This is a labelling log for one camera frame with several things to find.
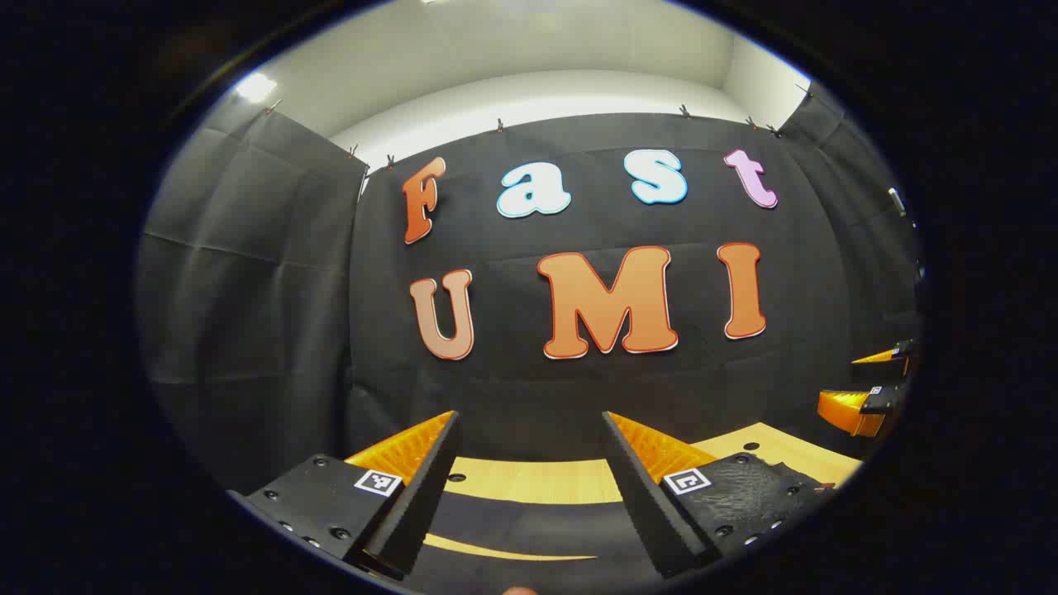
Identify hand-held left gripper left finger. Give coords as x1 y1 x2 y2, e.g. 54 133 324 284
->
227 409 464 581

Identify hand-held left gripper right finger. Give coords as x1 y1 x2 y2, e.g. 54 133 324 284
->
600 410 837 581

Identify dark grey jeans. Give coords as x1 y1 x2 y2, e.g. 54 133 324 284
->
405 494 687 592

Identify black backdrop cloth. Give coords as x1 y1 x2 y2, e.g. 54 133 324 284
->
136 83 922 497

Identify ceiling light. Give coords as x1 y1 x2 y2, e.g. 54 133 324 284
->
236 73 279 104

